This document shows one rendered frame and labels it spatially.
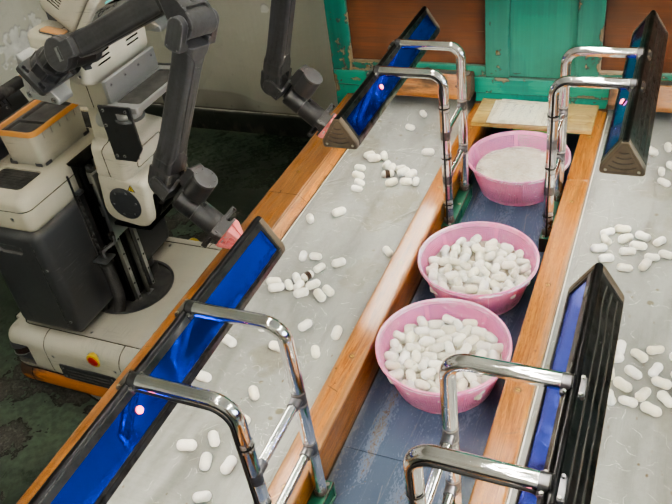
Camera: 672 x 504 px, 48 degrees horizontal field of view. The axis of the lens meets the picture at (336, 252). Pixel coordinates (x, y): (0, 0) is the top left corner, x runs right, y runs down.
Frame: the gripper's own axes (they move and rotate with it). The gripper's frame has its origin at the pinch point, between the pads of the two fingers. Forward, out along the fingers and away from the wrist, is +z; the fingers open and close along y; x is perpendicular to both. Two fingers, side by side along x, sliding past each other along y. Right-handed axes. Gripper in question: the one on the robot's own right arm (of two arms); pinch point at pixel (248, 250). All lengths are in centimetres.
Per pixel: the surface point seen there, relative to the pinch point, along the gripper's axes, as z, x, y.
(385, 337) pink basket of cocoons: 32.2, -19.7, -12.7
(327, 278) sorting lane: 18.2, -5.9, 2.9
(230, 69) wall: -57, 113, 184
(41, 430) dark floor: -14, 120, -13
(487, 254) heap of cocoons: 43, -28, 19
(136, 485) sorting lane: 9, 1, -58
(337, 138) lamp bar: -0.4, -32.7, 11.1
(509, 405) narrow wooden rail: 52, -39, -25
